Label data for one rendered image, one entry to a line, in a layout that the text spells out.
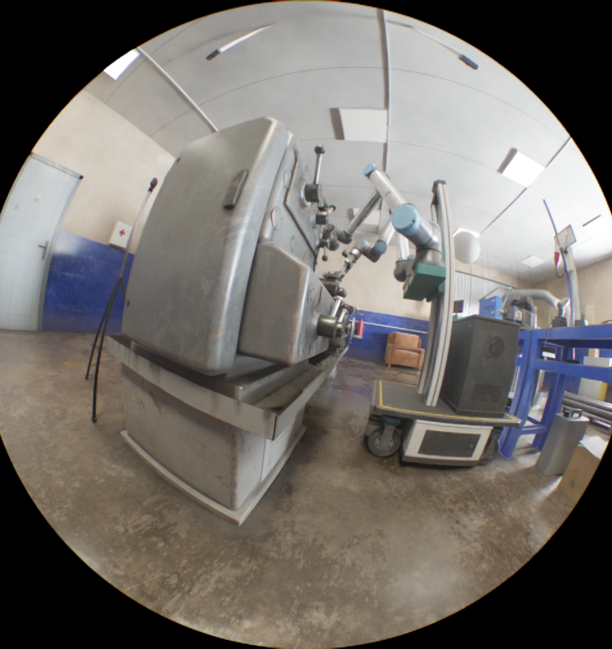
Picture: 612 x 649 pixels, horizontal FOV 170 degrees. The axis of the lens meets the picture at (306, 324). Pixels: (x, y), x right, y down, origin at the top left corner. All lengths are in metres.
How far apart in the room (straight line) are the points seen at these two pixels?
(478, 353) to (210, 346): 1.14
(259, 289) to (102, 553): 0.86
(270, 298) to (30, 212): 3.47
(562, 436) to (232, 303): 1.73
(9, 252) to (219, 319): 3.35
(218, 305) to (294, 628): 0.77
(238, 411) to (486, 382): 1.13
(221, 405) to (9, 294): 3.33
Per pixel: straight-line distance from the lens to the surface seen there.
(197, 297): 0.46
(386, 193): 1.27
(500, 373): 1.27
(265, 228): 0.55
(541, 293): 6.10
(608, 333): 1.30
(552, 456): 1.64
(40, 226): 3.54
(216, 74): 3.28
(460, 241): 4.95
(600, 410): 3.56
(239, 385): 0.53
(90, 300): 3.65
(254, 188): 0.52
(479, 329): 1.17
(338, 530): 0.80
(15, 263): 3.51
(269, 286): 0.48
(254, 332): 0.48
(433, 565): 0.83
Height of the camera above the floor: 0.64
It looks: 1 degrees up
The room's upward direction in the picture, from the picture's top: 9 degrees clockwise
